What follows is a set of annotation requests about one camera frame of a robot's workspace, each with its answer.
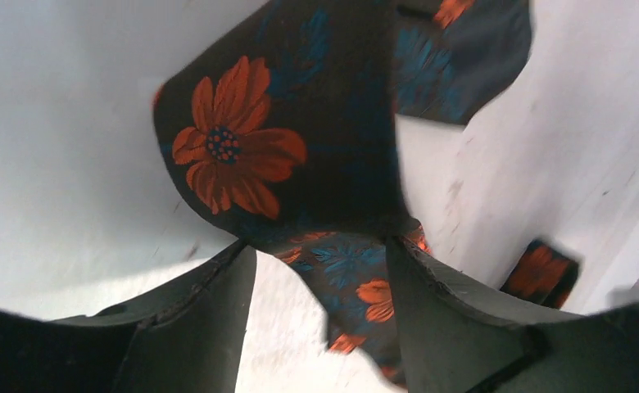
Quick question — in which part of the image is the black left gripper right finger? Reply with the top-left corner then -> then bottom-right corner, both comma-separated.
386,237 -> 639,393

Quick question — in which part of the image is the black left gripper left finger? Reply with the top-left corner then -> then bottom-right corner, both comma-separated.
0,242 -> 256,392

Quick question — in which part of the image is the black orange-flower tie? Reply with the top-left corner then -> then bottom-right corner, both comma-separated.
152,0 -> 580,387

